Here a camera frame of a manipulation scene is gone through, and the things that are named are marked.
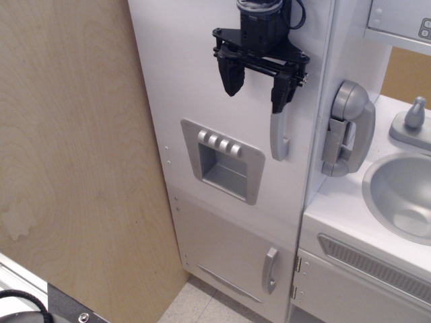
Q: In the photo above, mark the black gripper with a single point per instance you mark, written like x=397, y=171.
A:
x=262, y=44

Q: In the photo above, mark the white fridge door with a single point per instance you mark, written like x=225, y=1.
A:
x=175, y=43

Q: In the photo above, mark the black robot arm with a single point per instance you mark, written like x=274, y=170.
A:
x=266, y=6

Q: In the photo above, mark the white toy fridge cabinet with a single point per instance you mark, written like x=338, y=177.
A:
x=353, y=74

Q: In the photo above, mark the grey toy telephone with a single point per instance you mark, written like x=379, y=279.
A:
x=350, y=132

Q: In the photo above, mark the grey ice dispenser panel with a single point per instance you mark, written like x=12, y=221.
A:
x=224, y=163

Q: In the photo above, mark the white toy microwave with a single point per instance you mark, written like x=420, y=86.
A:
x=403, y=24

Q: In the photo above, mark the white lower freezer door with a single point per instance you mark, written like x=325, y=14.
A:
x=229, y=255

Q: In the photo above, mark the grey toy faucet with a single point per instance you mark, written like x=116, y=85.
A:
x=412, y=127

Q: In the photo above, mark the grey toy sink basin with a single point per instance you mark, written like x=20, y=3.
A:
x=396, y=190

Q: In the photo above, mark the white toy oven front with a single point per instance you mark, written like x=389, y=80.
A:
x=334, y=292

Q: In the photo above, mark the grey oven vent panel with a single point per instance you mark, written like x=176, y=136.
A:
x=376, y=268

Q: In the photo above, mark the grey fridge door handle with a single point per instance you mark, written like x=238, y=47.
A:
x=278, y=142

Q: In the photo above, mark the grey freezer door handle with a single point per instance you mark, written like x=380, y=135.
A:
x=267, y=281

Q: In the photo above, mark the black metal base plate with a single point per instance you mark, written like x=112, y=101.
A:
x=70, y=310

